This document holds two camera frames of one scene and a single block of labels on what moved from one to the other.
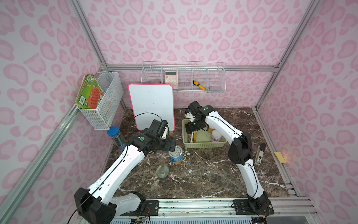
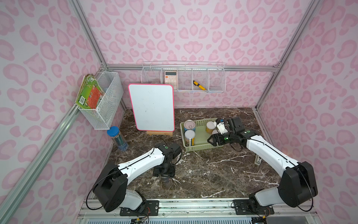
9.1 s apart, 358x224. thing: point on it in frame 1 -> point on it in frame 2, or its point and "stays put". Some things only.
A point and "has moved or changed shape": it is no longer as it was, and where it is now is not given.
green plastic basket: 203,139 stays put
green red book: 90,92 stays put
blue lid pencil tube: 114,132 stays put
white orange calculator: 170,78 stays put
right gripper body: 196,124 -> 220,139
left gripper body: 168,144 -> 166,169
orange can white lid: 210,129 stays put
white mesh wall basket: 102,117 stays put
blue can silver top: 176,156 has moved or changed shape
